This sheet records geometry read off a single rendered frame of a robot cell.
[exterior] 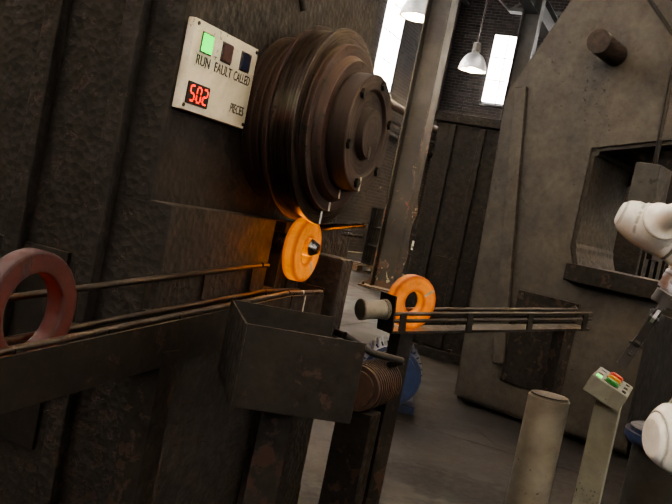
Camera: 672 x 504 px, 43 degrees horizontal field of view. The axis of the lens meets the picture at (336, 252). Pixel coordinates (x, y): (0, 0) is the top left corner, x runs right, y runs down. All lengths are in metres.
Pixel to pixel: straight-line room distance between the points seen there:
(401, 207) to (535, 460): 8.58
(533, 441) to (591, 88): 2.55
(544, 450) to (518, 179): 2.41
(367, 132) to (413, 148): 9.00
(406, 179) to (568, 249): 6.54
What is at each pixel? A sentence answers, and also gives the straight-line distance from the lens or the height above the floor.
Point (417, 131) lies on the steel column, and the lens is 11.04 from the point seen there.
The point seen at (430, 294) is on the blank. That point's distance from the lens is 2.51.
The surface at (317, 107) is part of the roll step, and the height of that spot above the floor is 1.14.
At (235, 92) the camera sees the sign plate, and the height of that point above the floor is 1.13.
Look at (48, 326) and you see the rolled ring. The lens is 1.41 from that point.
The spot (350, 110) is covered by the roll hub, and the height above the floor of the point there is 1.15.
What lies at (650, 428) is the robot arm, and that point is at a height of 0.60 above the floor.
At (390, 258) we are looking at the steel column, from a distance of 11.00.
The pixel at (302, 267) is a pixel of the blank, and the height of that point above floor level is 0.77.
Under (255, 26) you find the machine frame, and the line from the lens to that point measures 2.00.
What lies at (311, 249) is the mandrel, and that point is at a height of 0.82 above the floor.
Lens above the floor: 0.93
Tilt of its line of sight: 3 degrees down
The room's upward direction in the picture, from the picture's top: 11 degrees clockwise
